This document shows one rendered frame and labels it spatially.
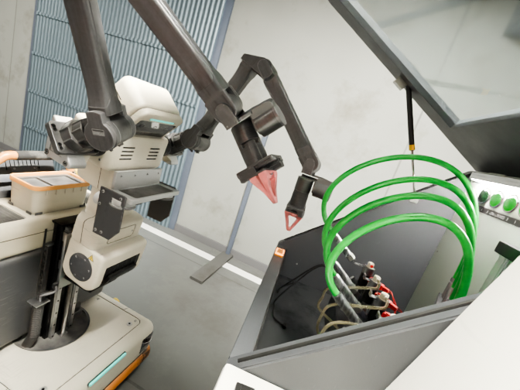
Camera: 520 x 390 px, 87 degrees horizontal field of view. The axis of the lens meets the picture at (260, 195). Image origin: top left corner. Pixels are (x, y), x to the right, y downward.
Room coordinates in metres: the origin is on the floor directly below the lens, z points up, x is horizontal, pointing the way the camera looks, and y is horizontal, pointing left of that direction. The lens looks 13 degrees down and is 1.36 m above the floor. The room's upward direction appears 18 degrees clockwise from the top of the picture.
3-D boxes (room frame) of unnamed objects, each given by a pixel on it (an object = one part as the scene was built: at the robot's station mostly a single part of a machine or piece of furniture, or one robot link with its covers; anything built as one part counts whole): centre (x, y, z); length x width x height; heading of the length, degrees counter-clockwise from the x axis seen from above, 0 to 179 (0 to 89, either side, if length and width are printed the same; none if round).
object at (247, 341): (0.73, -0.11, 0.87); 0.62 x 0.04 x 0.16; 172
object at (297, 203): (0.95, -0.14, 1.16); 0.10 x 0.07 x 0.07; 172
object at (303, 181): (0.95, -0.14, 1.23); 0.07 x 0.06 x 0.07; 71
